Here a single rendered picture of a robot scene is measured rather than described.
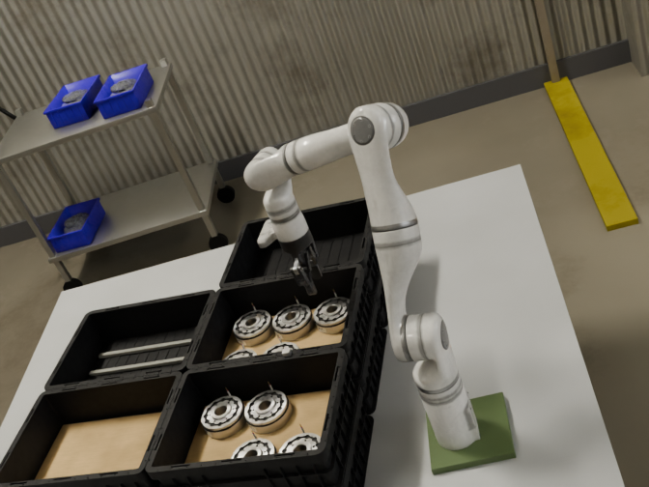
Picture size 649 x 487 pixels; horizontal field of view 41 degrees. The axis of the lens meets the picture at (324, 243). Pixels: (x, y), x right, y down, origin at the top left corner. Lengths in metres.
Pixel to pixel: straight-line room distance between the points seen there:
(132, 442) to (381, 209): 0.86
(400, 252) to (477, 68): 3.06
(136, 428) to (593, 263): 1.94
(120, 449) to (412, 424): 0.68
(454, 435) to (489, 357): 0.30
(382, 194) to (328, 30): 2.94
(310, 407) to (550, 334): 0.59
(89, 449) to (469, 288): 1.03
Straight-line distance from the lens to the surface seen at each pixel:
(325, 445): 1.73
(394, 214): 1.67
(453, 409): 1.83
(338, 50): 4.59
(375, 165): 1.66
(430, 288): 2.37
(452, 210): 2.65
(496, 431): 1.93
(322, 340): 2.13
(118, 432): 2.20
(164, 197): 4.50
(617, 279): 3.36
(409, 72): 4.65
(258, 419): 1.96
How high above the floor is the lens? 2.12
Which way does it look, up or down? 32 degrees down
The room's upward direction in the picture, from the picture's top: 23 degrees counter-clockwise
